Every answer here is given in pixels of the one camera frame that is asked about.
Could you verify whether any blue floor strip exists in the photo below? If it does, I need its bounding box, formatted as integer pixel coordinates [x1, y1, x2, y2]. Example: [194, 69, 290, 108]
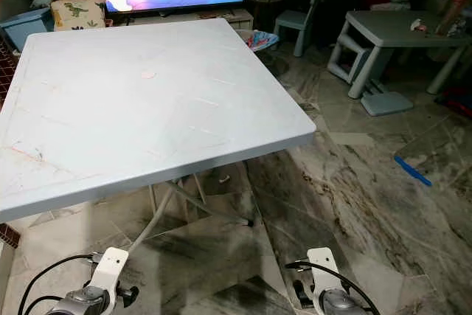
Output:
[393, 155, 433, 187]

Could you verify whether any white plastic folding table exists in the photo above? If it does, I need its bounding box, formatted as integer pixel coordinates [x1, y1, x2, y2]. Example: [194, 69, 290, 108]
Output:
[0, 17, 318, 224]

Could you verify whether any short black left arm cable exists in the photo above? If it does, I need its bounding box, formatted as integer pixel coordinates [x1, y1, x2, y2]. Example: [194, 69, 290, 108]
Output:
[29, 297, 71, 315]

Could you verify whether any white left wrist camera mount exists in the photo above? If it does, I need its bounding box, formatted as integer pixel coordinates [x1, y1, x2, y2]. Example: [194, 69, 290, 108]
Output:
[91, 246, 129, 295]

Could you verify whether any blue plastic storage box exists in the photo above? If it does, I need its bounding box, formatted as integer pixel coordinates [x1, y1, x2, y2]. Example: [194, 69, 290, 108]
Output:
[0, 7, 56, 52]

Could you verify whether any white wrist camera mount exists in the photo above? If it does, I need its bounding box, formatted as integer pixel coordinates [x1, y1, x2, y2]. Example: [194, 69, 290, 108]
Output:
[91, 246, 129, 295]
[306, 247, 341, 294]

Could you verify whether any grey plastic low table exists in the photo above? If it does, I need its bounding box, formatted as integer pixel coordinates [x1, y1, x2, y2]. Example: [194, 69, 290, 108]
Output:
[328, 9, 472, 100]

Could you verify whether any red floor item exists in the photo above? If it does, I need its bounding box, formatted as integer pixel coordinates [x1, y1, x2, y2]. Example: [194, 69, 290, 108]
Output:
[441, 85, 472, 118]

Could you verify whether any colourful patterned bowl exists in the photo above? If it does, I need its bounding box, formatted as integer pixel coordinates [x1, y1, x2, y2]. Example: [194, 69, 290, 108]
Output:
[237, 27, 280, 52]

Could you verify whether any light blue flat lid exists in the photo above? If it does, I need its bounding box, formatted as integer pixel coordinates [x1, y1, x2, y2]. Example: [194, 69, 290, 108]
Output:
[360, 90, 414, 117]

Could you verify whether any cream dinosaur print pillow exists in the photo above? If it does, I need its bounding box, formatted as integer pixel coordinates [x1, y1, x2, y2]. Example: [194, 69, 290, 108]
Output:
[50, 0, 108, 32]

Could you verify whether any light blue small chair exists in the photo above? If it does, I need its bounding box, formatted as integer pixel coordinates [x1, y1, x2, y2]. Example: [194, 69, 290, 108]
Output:
[271, 0, 325, 58]

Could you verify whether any small pink toy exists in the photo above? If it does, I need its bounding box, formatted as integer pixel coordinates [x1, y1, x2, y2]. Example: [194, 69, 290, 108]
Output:
[411, 18, 430, 34]

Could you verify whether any white metal table frame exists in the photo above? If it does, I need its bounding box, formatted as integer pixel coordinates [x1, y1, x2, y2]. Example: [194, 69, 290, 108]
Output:
[129, 173, 255, 253]

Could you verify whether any long black left camera cable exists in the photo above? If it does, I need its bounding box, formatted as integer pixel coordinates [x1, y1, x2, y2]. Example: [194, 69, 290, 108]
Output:
[18, 253, 100, 315]

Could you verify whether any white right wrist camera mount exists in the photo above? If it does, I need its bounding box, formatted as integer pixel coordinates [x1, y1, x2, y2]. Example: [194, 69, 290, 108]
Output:
[306, 247, 341, 294]

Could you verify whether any white television stand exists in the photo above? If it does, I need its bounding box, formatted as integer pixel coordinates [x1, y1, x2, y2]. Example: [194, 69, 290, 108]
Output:
[111, 7, 255, 32]

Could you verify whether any brown cardboard tube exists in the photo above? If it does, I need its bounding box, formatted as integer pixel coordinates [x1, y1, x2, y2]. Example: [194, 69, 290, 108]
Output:
[435, 0, 469, 37]

